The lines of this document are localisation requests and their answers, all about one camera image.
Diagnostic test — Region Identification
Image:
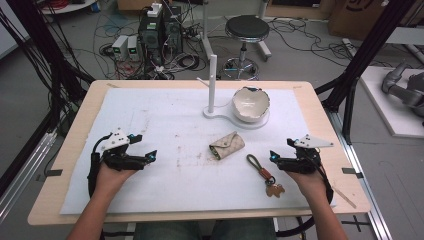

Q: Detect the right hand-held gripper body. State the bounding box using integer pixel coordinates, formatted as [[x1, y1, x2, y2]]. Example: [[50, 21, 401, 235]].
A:
[[277, 133, 335, 175]]

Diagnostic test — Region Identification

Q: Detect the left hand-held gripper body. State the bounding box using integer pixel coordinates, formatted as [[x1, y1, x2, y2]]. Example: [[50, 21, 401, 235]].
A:
[[94, 128, 148, 172]]

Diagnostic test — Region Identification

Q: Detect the person's left hand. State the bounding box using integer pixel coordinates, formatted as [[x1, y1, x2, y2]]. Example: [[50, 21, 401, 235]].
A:
[[94, 160, 140, 202]]

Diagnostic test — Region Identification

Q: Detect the person's right hand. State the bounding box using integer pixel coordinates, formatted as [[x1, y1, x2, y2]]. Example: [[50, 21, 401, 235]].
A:
[[287, 168, 330, 202]]

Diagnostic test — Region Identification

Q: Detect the white table mat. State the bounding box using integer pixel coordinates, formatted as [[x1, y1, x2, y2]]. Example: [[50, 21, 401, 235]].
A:
[[59, 87, 337, 216]]

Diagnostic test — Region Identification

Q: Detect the beige quilted key pouch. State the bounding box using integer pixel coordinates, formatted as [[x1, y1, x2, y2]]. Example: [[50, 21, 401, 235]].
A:
[[208, 130, 246, 161]]

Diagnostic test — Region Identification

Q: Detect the wooden table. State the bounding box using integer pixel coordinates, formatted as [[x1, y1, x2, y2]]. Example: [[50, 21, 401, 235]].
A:
[[27, 79, 372, 227]]

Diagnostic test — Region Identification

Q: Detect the thin wooden stick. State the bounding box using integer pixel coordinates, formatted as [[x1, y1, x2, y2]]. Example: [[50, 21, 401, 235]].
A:
[[332, 186, 358, 210]]

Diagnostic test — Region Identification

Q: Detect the white shell-shaped bowl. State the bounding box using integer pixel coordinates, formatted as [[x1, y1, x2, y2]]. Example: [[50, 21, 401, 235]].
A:
[[231, 86, 271, 124]]

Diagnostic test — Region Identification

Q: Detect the black tape cross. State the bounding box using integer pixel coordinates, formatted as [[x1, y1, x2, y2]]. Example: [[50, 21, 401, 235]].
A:
[[341, 214, 372, 233]]

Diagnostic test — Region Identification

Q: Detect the grey power supply unit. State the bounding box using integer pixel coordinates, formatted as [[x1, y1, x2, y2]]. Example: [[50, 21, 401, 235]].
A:
[[126, 35, 141, 62], [111, 34, 130, 62]]

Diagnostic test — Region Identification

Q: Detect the white platform board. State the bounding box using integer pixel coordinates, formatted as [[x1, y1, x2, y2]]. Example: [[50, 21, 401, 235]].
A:
[[359, 65, 424, 139]]

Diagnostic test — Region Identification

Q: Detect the white stand with pole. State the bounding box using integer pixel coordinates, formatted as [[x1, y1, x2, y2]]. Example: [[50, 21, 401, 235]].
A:
[[196, 54, 271, 131]]

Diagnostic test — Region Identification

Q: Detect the black computer tower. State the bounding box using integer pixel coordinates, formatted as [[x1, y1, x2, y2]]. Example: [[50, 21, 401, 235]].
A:
[[162, 4, 184, 57], [137, 12, 165, 67]]

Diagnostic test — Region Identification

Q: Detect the white metal stand leg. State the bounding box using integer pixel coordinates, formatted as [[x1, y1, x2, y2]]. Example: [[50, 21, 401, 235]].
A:
[[254, 0, 273, 63]]

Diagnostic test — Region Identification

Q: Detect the black round stool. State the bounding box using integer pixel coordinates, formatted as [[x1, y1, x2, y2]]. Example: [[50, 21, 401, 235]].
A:
[[222, 14, 271, 81]]

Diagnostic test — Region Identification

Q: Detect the white power adapter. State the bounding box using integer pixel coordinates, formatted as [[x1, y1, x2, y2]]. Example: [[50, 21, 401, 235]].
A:
[[146, 2, 164, 19]]

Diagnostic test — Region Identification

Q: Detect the cardboard box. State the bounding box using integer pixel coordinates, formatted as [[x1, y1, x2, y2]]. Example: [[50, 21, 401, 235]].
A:
[[327, 0, 390, 42]]

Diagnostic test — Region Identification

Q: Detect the white round table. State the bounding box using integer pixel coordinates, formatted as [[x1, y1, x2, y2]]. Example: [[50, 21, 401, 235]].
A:
[[39, 0, 98, 16]]

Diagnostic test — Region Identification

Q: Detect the keychain with leather strap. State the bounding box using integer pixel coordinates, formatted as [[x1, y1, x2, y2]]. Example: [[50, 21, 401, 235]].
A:
[[246, 153, 286, 199]]

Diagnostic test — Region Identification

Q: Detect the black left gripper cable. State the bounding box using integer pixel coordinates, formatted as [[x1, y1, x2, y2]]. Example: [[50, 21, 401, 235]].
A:
[[86, 133, 113, 200]]

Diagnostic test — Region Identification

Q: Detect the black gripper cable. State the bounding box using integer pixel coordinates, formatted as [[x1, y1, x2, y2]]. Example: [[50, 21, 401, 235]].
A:
[[86, 133, 113, 200], [275, 155, 335, 239]]

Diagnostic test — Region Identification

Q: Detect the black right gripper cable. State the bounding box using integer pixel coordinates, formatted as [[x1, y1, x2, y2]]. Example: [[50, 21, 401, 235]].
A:
[[275, 155, 335, 239]]

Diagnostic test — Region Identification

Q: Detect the aluminium rail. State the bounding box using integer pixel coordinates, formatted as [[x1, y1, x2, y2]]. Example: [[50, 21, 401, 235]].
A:
[[325, 109, 395, 240], [0, 130, 58, 222]]

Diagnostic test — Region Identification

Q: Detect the bundle of black cables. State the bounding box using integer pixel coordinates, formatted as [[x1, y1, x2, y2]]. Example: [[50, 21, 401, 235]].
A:
[[0, 6, 88, 134]]

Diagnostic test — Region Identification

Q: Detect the tangle of floor cables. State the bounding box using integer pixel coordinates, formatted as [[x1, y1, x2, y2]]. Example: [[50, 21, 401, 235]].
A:
[[93, 6, 209, 81]]

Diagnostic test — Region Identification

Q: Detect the black frame post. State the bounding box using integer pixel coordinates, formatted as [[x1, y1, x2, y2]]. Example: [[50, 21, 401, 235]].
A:
[[314, 0, 418, 145], [5, 0, 97, 103]]

